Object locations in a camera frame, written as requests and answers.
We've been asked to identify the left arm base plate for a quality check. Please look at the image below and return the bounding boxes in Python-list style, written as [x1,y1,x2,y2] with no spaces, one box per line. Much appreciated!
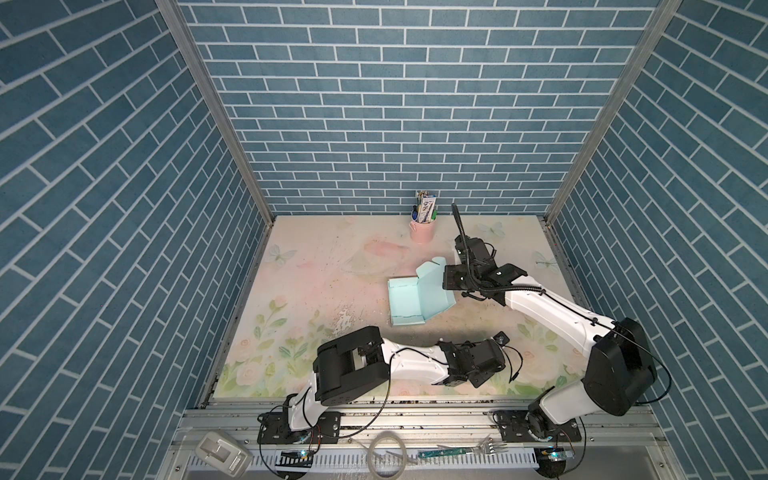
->
[257,411,341,445]

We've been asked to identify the aluminium frame rail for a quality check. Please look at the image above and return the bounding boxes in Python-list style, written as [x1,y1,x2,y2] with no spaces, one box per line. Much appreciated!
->
[158,399,683,479]

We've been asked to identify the light blue paper box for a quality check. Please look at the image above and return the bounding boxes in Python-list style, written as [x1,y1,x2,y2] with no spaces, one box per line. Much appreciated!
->
[388,257,456,326]

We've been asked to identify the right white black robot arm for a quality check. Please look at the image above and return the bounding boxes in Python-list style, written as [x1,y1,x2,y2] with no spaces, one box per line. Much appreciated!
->
[443,234,658,441]

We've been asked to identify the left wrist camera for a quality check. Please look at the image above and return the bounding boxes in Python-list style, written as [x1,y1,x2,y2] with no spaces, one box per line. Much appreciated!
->
[493,331,510,347]

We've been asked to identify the pink pen holder cup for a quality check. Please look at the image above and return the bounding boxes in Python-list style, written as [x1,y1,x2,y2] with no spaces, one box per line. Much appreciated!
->
[409,220,436,245]

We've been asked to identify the white plastic holder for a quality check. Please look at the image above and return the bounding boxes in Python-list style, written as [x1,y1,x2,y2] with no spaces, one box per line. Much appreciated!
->
[195,431,253,478]

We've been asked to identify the coiled white cable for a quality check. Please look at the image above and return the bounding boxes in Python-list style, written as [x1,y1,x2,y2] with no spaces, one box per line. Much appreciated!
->
[365,430,410,480]

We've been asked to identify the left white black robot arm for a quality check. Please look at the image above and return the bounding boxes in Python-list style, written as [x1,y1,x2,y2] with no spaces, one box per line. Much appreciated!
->
[283,326,506,431]

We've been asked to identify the metal fork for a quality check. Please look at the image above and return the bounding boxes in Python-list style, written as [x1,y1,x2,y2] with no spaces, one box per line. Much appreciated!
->
[438,436,507,455]

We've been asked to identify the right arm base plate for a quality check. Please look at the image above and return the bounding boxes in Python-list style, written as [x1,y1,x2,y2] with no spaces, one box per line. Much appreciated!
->
[489,409,582,443]

